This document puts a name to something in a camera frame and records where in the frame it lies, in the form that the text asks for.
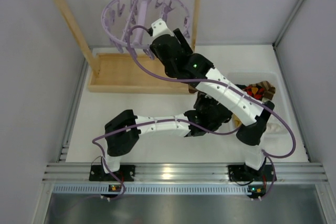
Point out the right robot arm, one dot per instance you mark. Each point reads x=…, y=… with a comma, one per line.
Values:
x=201, y=74

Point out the argyle sock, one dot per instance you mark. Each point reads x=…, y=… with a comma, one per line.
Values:
x=255, y=91

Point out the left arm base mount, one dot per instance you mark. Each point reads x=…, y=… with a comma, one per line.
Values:
x=124, y=174

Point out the brown striped sock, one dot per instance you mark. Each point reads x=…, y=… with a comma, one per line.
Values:
x=265, y=90

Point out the wooden hanger rack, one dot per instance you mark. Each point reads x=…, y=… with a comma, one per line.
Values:
x=112, y=71

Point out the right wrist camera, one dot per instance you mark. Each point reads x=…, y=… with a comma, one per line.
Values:
x=159, y=28

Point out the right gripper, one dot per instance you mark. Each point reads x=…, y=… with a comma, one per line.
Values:
x=161, y=46

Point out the white slotted cable duct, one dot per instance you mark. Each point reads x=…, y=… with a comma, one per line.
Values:
x=157, y=189

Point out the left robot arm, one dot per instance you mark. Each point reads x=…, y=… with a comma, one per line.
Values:
x=120, y=144

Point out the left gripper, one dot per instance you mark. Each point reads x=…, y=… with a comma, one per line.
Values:
x=219, y=120

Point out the purple round clip hanger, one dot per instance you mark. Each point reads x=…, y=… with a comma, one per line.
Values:
x=120, y=16

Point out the mustard yellow sock in basket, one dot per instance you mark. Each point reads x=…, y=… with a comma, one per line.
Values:
x=236, y=121

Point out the aluminium mounting rail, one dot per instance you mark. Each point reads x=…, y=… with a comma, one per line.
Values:
x=181, y=161

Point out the white sock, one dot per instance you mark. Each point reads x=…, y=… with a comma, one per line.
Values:
x=273, y=128

